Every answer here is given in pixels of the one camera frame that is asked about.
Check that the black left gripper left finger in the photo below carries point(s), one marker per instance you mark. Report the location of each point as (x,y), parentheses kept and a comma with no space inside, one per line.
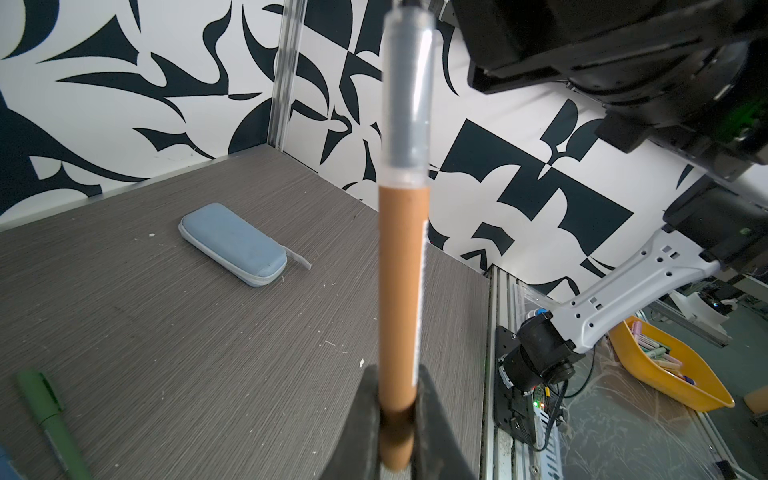
(436,453)

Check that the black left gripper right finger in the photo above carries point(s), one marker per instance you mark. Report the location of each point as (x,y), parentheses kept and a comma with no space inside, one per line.
(690,76)

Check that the brown pen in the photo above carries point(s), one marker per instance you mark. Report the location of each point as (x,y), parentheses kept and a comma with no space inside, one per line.
(403,203)

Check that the green pen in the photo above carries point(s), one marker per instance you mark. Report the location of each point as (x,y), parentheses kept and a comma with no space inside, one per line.
(47,410)

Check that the blue pen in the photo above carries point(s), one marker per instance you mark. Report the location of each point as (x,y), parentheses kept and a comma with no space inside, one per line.
(7,469)

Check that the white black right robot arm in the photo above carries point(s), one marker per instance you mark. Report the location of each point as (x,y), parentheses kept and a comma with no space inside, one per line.
(714,226)

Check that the yellow plastic bin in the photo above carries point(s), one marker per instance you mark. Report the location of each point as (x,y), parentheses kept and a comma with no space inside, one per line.
(668,365)

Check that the light blue pencil case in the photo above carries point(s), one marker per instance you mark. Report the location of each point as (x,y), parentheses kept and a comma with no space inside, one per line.
(236,245)

